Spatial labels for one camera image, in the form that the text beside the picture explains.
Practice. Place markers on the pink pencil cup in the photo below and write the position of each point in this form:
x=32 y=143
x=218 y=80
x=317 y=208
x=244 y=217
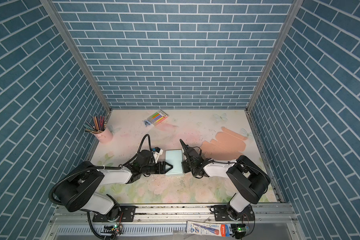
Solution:
x=105 y=136

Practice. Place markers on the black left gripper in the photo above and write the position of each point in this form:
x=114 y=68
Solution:
x=163 y=171

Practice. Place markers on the coloured marker pack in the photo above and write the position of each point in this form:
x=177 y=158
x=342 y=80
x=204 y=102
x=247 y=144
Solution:
x=158 y=117

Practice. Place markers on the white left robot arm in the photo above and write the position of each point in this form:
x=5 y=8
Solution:
x=78 y=190

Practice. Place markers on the aluminium corner post left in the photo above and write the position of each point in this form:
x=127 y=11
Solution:
x=65 y=34

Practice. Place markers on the coloured pencils bundle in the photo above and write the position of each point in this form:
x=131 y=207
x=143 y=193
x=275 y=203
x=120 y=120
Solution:
x=96 y=126

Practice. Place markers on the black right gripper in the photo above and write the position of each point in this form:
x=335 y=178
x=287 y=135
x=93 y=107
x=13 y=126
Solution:
x=184 y=166

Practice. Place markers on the toothpaste style flat box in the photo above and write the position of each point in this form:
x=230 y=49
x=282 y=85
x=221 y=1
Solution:
x=207 y=229

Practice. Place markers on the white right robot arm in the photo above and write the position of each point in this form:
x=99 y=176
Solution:
x=250 y=181

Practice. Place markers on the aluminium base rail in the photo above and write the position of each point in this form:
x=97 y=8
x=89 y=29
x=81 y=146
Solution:
x=269 y=221

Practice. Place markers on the light blue paper box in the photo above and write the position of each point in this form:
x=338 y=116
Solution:
x=174 y=158

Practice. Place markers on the aluminium corner post right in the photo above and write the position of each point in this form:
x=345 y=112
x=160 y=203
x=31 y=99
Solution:
x=295 y=7

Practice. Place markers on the pink cardboard box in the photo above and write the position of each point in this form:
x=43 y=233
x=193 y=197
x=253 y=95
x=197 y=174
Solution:
x=227 y=145

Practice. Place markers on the left electronics board with wires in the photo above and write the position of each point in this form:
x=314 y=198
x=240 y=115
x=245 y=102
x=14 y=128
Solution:
x=111 y=232

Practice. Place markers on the aluminium corner post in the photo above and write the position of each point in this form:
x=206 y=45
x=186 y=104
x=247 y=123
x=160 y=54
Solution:
x=295 y=7
x=65 y=34

